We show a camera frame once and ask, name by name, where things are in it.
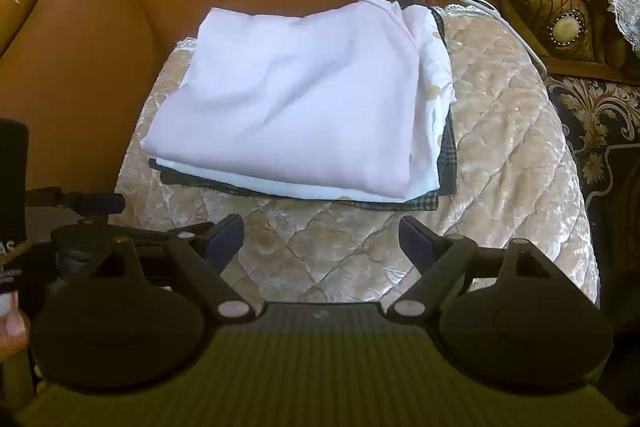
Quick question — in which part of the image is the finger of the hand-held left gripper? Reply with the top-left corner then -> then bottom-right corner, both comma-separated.
26,188 -> 127,216

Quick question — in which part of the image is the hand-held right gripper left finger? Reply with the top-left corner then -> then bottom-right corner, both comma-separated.
86,213 -> 258,322

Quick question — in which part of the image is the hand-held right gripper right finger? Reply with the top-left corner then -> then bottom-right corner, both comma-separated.
387,215 -> 557,325

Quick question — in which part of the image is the dark plaid garment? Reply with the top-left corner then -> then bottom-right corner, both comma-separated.
159,0 -> 459,212

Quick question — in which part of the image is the white dotted garment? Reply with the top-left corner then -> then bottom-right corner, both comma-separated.
150,0 -> 456,204

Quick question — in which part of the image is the person's left hand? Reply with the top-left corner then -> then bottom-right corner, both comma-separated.
0,292 -> 32,352

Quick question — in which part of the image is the beige quilted sofa cover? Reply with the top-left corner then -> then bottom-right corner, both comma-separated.
114,3 -> 601,309

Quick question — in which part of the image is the dark floral patterned rug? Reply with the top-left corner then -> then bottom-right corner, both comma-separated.
546,74 -> 640,313

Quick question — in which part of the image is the carved wooden sofa armrest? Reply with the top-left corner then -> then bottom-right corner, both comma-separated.
486,0 -> 640,75

